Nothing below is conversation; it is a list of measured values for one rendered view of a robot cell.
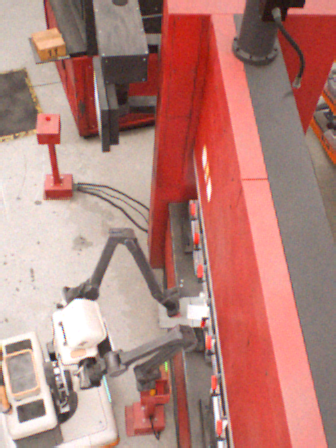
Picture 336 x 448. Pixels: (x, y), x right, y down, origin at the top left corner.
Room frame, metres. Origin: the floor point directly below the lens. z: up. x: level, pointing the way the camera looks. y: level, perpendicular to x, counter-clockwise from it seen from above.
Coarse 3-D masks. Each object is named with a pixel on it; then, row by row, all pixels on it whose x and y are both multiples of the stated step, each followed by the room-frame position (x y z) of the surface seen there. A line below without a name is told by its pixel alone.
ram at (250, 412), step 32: (224, 160) 1.62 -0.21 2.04; (224, 192) 1.52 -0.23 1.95; (224, 224) 1.42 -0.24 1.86; (224, 256) 1.31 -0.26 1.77; (224, 288) 1.21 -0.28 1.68; (224, 320) 1.10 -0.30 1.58; (224, 352) 0.99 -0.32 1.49; (256, 352) 0.78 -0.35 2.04; (256, 384) 0.69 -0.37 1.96; (256, 416) 0.60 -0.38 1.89
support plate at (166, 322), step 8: (160, 304) 1.43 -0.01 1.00; (184, 304) 1.45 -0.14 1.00; (192, 304) 1.46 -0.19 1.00; (200, 304) 1.46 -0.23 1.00; (160, 312) 1.38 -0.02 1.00; (184, 312) 1.40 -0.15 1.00; (160, 320) 1.33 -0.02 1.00; (168, 320) 1.34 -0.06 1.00; (176, 320) 1.35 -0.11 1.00; (184, 320) 1.35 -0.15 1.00; (200, 320) 1.36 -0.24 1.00; (160, 328) 1.29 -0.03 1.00; (168, 328) 1.30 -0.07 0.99
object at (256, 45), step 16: (256, 0) 1.97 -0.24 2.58; (272, 0) 1.89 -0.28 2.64; (288, 0) 1.90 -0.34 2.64; (304, 0) 1.92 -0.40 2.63; (256, 16) 1.97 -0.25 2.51; (272, 16) 1.89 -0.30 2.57; (240, 32) 2.02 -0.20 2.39; (256, 32) 1.96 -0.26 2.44; (272, 32) 1.97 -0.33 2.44; (240, 48) 1.99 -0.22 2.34; (256, 48) 1.96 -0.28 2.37; (272, 48) 2.00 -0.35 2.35; (256, 64) 1.94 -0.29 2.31; (304, 64) 1.83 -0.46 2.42
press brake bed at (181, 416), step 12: (168, 216) 2.21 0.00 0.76; (168, 228) 2.16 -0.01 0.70; (168, 240) 2.10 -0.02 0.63; (168, 252) 2.05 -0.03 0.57; (168, 264) 1.99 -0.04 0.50; (168, 276) 1.93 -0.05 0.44; (168, 288) 1.87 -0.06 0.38; (180, 360) 1.23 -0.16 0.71; (180, 372) 1.18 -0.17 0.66; (180, 384) 1.13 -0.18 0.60; (180, 396) 1.08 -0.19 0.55; (180, 408) 1.02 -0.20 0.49; (180, 420) 0.97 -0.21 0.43; (180, 432) 0.92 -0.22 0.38; (180, 444) 0.86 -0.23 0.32
